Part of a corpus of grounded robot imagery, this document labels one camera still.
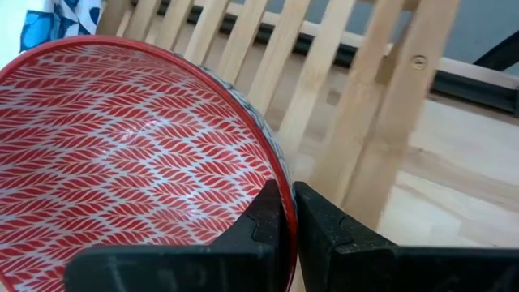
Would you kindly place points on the red leaf-patterned bowl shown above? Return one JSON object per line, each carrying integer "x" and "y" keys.
{"x": 121, "y": 142}

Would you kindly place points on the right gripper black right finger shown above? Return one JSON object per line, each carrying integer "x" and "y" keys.
{"x": 344, "y": 259}

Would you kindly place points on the wooden slatted shelf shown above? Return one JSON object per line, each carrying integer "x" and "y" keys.
{"x": 365, "y": 121}

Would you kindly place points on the blue and white patterned bowl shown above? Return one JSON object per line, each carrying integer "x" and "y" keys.
{"x": 61, "y": 20}

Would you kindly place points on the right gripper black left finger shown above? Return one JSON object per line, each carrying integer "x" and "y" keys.
{"x": 251, "y": 259}

